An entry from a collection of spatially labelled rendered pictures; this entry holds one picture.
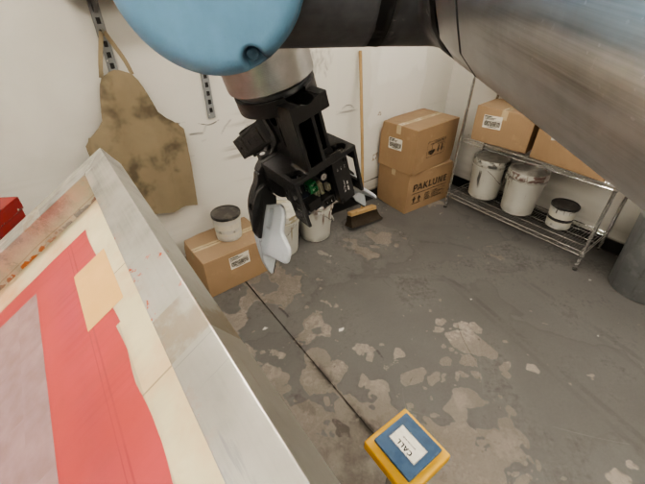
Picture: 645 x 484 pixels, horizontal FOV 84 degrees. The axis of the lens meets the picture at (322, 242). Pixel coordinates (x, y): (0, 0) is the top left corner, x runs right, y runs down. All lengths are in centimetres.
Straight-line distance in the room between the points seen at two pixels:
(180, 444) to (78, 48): 216
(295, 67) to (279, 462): 26
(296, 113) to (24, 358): 39
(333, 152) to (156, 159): 211
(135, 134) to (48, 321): 194
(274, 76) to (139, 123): 209
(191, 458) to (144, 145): 220
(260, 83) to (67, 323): 33
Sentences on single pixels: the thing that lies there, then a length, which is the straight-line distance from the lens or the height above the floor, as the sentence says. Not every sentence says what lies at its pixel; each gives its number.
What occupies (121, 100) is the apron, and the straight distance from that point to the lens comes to 234.
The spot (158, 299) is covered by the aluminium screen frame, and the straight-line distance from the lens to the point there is 32.
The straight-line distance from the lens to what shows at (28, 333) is 54.
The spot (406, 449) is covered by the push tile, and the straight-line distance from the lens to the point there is 87.
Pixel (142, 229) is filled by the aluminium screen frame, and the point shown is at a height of 155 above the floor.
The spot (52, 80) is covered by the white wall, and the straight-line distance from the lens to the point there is 234.
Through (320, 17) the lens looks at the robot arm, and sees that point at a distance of 19.
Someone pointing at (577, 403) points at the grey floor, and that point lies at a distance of 241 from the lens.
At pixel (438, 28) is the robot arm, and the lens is 18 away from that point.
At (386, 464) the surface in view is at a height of 95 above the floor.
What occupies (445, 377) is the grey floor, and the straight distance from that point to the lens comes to 221.
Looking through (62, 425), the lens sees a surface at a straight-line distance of 41.
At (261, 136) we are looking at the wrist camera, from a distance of 37.
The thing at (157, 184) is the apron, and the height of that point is 75.
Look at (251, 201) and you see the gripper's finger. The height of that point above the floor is 157.
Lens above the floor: 175
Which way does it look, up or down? 35 degrees down
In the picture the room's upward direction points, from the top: straight up
